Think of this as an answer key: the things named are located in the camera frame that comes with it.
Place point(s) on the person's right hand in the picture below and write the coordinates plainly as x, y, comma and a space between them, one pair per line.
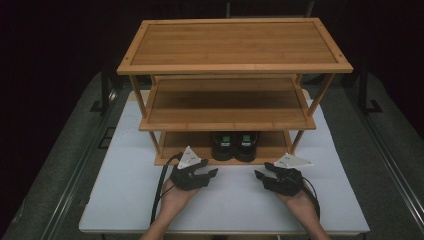
301, 205

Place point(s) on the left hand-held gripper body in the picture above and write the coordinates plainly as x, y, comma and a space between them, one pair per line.
186, 178

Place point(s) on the black metal stand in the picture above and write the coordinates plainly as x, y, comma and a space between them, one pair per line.
105, 90
364, 93

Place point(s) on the wooden three-tier shoe rack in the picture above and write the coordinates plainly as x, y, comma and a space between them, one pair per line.
233, 43

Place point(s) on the black sandal with green accents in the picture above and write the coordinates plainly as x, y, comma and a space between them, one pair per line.
222, 150
247, 151

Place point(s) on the person's left hand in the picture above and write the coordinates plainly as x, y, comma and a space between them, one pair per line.
176, 201

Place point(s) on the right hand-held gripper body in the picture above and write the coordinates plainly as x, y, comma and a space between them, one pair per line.
288, 183

